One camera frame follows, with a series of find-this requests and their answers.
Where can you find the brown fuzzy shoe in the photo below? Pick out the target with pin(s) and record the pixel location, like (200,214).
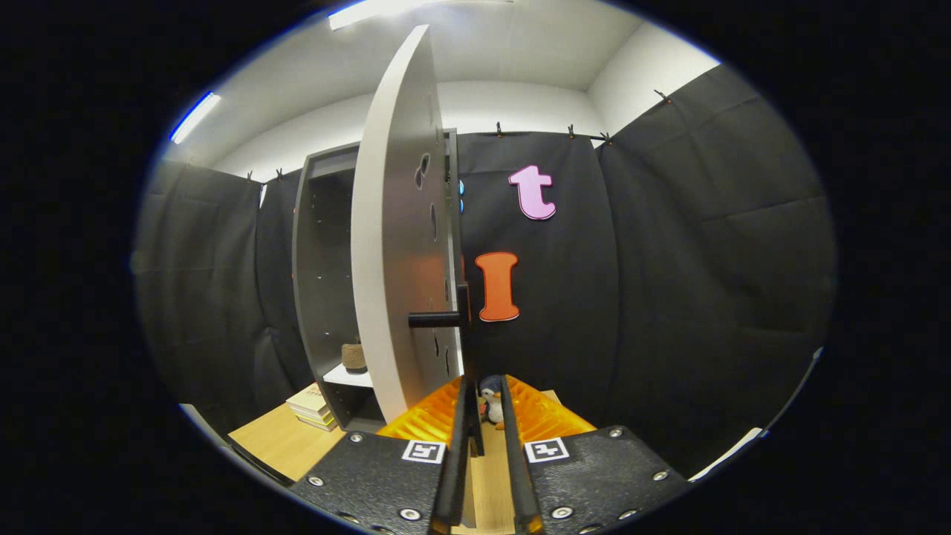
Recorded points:
(354,357)

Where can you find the yellow edged book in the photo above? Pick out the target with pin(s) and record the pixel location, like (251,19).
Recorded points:
(318,416)

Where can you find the white shoe cabinet door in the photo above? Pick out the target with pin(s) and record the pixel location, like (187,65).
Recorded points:
(394,260)

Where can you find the black backdrop cloth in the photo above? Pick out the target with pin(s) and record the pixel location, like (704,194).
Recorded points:
(706,260)

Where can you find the ceiling light strip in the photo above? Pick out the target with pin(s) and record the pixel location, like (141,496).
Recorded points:
(195,117)

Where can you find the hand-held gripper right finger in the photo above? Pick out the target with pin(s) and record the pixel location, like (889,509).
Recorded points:
(520,483)

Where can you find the penguin plush toy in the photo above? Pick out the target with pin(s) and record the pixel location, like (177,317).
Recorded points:
(492,407)

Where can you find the beige cover book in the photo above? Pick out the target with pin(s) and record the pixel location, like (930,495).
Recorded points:
(308,399)

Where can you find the grey shoe cabinet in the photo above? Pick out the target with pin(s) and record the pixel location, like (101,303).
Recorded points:
(319,297)

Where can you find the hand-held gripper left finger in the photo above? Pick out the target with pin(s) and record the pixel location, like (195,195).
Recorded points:
(449,483)

